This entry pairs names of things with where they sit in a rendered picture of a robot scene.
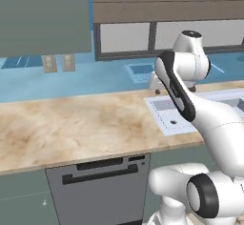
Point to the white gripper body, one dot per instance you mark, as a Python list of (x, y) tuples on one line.
[(156, 80)]

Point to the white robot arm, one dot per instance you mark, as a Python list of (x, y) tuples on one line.
[(219, 124)]

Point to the white sink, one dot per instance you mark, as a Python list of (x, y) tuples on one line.
[(165, 117)]

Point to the dark-framed window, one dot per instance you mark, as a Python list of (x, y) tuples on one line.
[(127, 38)]

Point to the grey-green cupboard door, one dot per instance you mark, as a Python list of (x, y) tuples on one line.
[(22, 200), (178, 157)]

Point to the grey dishwasher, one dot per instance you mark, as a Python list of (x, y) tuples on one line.
[(95, 200)]

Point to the small white cupboard knob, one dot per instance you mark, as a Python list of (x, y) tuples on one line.
[(44, 202)]

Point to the beige wall socket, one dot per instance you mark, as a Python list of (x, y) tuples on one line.
[(49, 63), (68, 62)]

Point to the grey-green wall cupboard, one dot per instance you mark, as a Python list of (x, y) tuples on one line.
[(44, 16)]

